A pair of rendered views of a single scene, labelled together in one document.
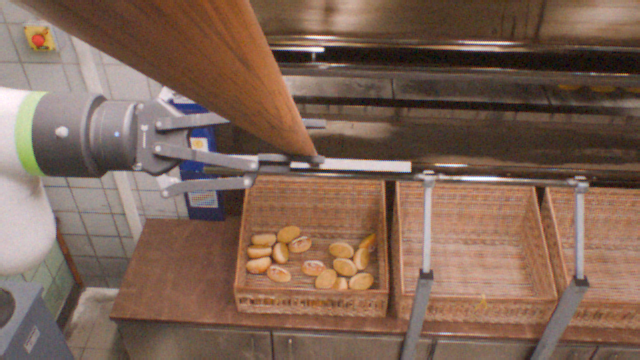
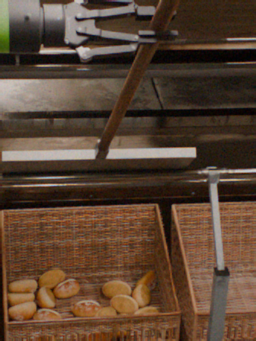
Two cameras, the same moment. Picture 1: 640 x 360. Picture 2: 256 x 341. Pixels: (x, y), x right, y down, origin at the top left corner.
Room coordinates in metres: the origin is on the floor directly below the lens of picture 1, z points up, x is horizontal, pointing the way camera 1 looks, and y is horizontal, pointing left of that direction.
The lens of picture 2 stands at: (-1.06, 0.37, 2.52)
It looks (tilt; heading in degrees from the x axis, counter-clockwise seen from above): 29 degrees down; 349
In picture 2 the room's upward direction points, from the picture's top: 2 degrees clockwise
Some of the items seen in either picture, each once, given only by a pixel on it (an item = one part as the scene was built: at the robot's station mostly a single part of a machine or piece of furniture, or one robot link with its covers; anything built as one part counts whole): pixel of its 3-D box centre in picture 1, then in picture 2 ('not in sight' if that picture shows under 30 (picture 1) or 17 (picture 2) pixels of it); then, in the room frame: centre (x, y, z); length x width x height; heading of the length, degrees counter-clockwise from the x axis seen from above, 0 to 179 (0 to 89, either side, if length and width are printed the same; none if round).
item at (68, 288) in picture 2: (300, 243); (66, 287); (1.52, 0.04, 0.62); 0.10 x 0.07 x 0.05; 116
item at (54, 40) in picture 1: (44, 33); not in sight; (1.71, 0.90, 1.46); 0.10 x 0.07 x 0.10; 87
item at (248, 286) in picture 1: (313, 243); (86, 277); (1.43, -0.01, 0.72); 0.56 x 0.49 x 0.28; 88
